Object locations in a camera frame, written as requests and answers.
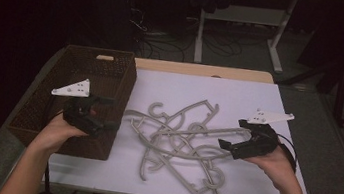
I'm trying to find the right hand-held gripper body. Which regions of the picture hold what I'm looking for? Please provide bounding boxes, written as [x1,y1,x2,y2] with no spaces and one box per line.
[231,105,296,168]

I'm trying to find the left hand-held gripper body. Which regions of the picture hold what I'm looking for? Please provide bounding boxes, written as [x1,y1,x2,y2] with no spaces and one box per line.
[46,73,119,139]

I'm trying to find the grey plastic clothes hanger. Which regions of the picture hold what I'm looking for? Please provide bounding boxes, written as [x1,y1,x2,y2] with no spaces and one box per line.
[143,138,232,194]
[138,92,222,191]
[121,96,256,150]
[126,118,236,168]

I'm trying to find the brown woven basket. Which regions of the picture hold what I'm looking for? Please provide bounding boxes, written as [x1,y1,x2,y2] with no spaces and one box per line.
[3,36,141,165]

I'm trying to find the person's right hand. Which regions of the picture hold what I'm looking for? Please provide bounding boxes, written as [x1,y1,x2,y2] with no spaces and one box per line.
[238,138,303,194]

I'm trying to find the person's left hand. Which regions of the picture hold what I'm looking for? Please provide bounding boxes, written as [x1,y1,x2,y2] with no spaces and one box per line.
[29,100,98,162]

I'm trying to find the white table mat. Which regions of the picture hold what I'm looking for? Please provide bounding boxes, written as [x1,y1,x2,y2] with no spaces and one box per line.
[41,55,331,194]

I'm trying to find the black metal stand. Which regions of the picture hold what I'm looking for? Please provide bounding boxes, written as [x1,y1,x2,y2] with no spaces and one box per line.
[274,50,344,128]

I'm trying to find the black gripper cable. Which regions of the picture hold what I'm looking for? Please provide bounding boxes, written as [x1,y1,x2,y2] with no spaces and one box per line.
[262,132,302,194]
[36,159,68,194]

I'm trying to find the tangle of black floor cables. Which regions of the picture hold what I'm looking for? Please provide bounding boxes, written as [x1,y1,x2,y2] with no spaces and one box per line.
[123,5,271,74]

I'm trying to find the white metal desk frame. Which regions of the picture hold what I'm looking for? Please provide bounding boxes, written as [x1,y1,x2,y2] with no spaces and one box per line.
[192,0,300,76]

